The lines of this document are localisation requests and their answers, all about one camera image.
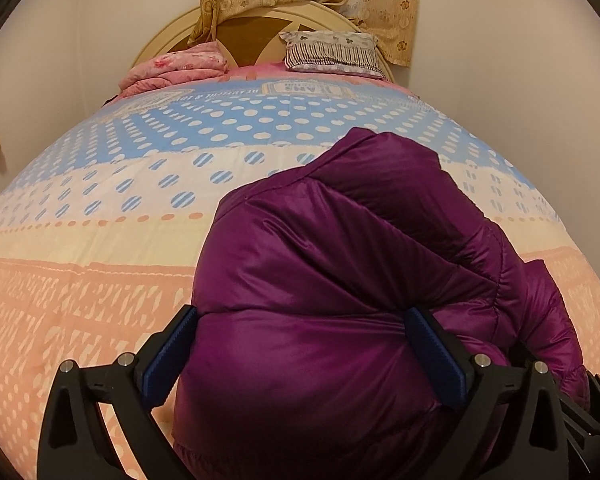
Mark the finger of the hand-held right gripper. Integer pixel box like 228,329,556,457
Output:
560,372,600,458

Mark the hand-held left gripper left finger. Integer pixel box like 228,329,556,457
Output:
36,304,199,480

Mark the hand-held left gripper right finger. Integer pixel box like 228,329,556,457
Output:
404,306,581,480

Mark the purple down jacket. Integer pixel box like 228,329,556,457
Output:
171,127,588,480

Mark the polka dot bedspread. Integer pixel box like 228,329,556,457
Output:
0,62,600,480

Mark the pink folded blanket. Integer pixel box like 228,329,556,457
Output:
117,41,229,97

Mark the striped pillow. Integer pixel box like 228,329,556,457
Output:
278,30,385,78

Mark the cream wooden headboard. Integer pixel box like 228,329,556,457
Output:
128,2,396,83

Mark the beige floral window curtain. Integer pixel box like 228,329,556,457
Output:
187,0,423,68

